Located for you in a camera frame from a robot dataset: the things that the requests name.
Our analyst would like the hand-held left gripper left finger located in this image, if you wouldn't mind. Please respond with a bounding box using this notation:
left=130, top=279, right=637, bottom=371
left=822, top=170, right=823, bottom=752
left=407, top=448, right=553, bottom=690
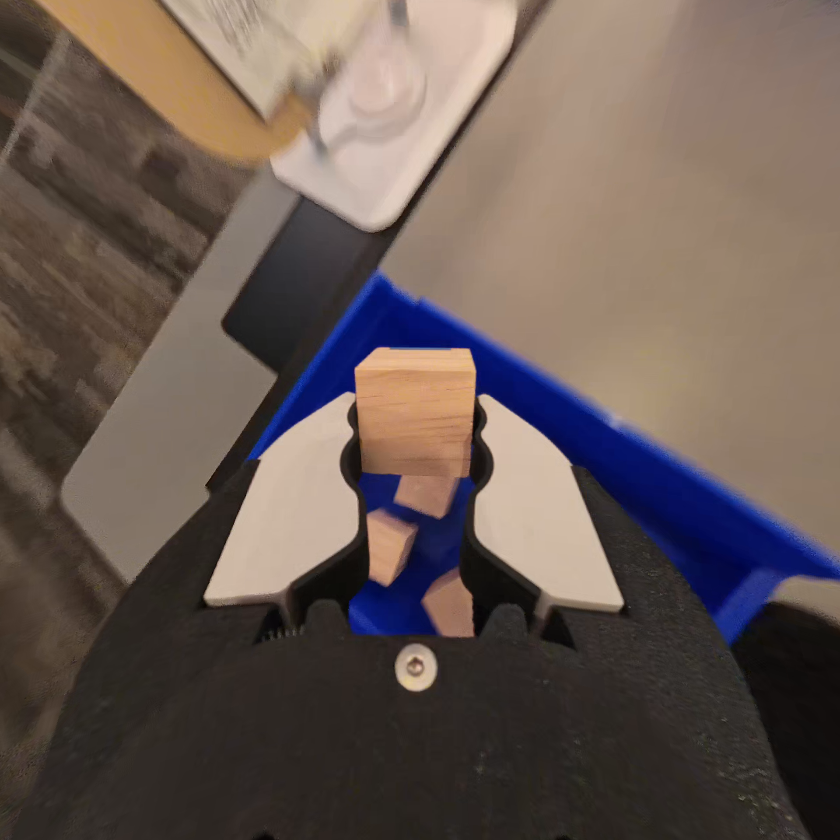
left=203, top=392, right=367, bottom=634

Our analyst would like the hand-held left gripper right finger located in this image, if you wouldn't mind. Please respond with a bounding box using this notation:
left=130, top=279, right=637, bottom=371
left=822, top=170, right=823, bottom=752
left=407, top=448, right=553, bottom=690
left=461, top=394, right=624, bottom=639

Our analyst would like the blue plastic bin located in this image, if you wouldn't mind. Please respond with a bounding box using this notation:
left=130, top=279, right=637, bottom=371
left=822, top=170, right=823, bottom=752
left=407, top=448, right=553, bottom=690
left=248, top=270, right=840, bottom=647

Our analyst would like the black textured pad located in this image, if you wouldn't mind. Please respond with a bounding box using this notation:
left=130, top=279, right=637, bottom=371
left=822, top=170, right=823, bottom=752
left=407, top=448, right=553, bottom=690
left=731, top=600, right=840, bottom=840

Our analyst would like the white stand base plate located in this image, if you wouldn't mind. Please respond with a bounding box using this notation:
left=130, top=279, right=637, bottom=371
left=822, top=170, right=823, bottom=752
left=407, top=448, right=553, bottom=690
left=269, top=0, right=519, bottom=234

